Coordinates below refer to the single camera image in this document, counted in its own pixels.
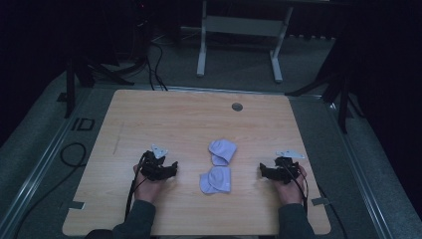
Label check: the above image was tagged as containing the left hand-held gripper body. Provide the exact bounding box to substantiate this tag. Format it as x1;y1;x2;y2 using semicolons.
138;143;169;182

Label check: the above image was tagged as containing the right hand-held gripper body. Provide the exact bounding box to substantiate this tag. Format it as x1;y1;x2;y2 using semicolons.
274;148;306;185

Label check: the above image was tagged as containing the person's left hand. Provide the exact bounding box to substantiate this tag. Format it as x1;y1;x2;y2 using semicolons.
132;163;167;204

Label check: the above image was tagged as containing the person's right hand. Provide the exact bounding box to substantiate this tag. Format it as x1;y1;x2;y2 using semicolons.
273;164;309;206

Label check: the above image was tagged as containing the grey tape strip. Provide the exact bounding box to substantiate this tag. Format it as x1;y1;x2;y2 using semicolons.
311;196;331;207
67;200;87;211

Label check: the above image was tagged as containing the light purple sock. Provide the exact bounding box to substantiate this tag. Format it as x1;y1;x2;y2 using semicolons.
198;165;233;195
208;138;238;167

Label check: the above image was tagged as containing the black tripod stand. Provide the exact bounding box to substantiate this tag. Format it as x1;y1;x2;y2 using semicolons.
63;54;135;120
284;64;354;134

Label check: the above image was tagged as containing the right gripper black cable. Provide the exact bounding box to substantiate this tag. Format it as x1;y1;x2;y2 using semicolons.
284;160;311;214

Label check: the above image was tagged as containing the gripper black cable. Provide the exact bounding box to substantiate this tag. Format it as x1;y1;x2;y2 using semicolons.
124;150;148;221
284;160;311;214

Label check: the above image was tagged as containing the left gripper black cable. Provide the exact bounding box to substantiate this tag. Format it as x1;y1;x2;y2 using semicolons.
124;150;148;221

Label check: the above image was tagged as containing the black floor cable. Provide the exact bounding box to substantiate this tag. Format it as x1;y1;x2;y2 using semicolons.
144;39;169;92
316;181;350;239
12;141;88;239

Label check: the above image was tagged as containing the white metal table frame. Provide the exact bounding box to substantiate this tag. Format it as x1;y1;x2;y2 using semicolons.
195;0;296;85

